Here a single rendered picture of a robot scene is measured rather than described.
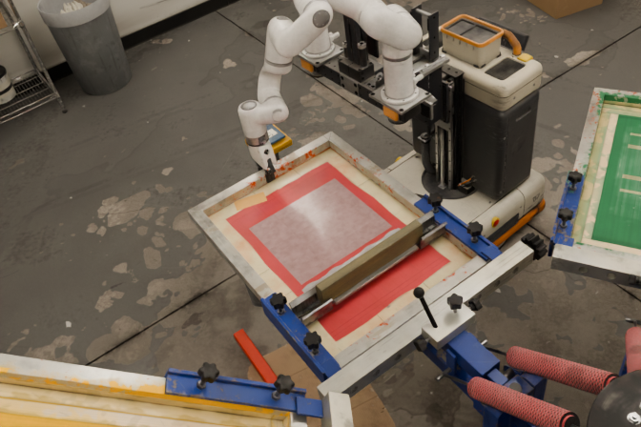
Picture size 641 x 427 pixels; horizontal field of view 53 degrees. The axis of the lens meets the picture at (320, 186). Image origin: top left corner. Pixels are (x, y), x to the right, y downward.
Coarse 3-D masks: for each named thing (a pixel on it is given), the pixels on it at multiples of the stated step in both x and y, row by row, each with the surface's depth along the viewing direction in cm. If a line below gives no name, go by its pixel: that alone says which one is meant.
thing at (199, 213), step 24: (312, 144) 227; (336, 144) 225; (288, 168) 223; (360, 168) 218; (240, 192) 215; (408, 192) 203; (192, 216) 209; (216, 240) 199; (456, 240) 187; (240, 264) 191; (480, 264) 179; (264, 288) 183; (432, 288) 175; (408, 312) 171; (384, 336) 166; (336, 360) 163
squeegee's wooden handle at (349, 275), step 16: (416, 224) 183; (384, 240) 181; (400, 240) 181; (416, 240) 186; (368, 256) 177; (384, 256) 180; (336, 272) 175; (352, 272) 175; (368, 272) 179; (320, 288) 171; (336, 288) 174
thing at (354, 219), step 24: (288, 192) 216; (312, 192) 214; (336, 192) 213; (360, 192) 211; (312, 216) 206; (336, 216) 205; (360, 216) 203; (384, 216) 202; (336, 240) 197; (360, 240) 196; (408, 264) 187; (432, 264) 186; (384, 288) 182; (408, 288) 181
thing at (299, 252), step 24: (240, 216) 210; (264, 216) 209; (288, 216) 208; (264, 240) 201; (288, 240) 200; (312, 240) 199; (288, 264) 193; (312, 264) 192; (336, 264) 190; (336, 312) 178; (360, 312) 177; (336, 336) 172
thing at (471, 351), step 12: (456, 336) 157; (468, 336) 157; (444, 348) 160; (456, 348) 155; (468, 348) 155; (480, 348) 154; (468, 360) 152; (480, 360) 152; (492, 360) 151; (468, 372) 154; (480, 372) 150
